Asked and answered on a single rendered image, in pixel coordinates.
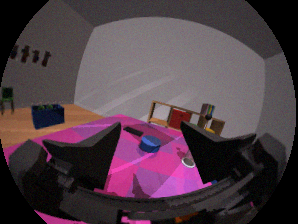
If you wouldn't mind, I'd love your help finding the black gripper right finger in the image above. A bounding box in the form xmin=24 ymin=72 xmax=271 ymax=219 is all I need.
xmin=180 ymin=120 xmax=258 ymax=184

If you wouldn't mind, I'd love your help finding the glass french press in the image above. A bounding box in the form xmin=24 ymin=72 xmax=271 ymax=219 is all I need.
xmin=181 ymin=115 xmax=212 ymax=169

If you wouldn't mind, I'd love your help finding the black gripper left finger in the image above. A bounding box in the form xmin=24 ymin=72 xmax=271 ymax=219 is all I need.
xmin=41 ymin=121 xmax=122 ymax=189

